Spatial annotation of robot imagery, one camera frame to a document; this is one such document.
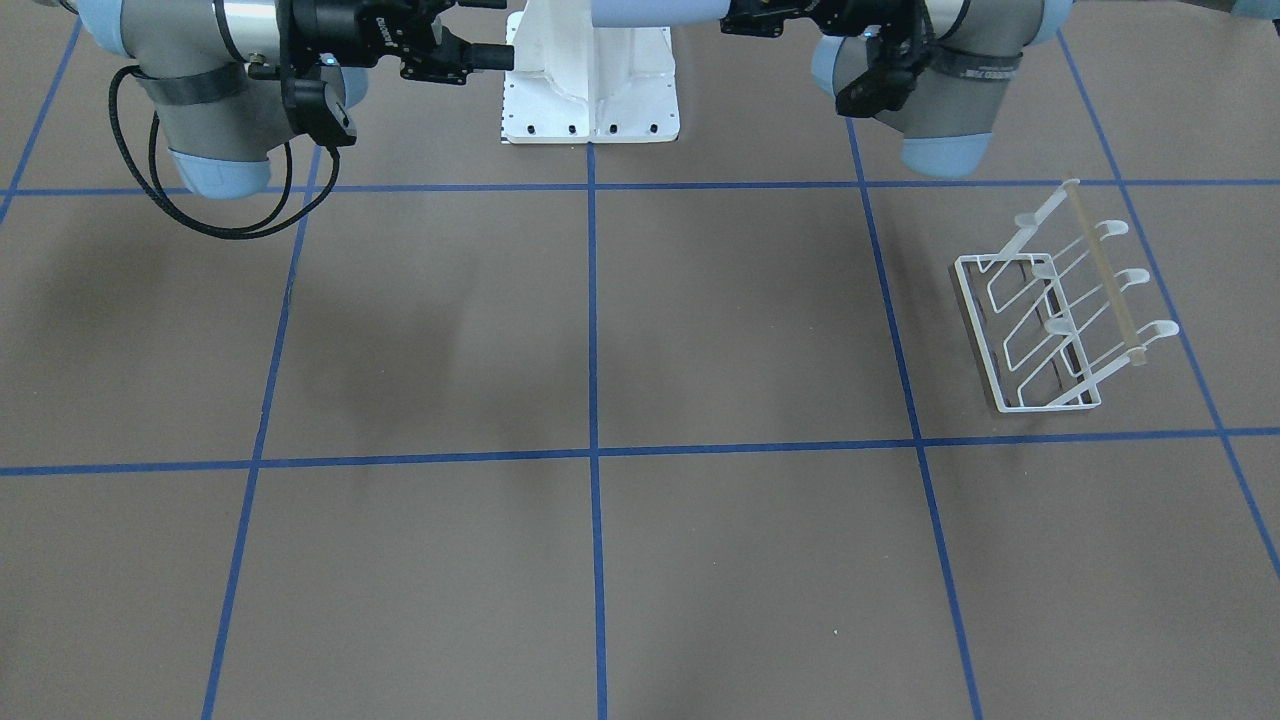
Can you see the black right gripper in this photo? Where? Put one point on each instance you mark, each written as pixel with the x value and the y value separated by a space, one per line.
pixel 338 30

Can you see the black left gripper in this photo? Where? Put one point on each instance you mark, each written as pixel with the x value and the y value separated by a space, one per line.
pixel 868 22

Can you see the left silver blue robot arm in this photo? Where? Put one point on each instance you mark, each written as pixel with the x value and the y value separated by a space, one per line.
pixel 936 71

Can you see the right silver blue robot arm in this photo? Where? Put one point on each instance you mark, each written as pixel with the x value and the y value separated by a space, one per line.
pixel 233 80

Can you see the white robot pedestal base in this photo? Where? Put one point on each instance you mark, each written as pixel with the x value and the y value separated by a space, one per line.
pixel 577 83

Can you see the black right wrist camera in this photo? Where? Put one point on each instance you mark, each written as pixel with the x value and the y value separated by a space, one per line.
pixel 316 107

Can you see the white wire cup holder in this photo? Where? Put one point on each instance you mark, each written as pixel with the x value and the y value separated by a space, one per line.
pixel 1049 311

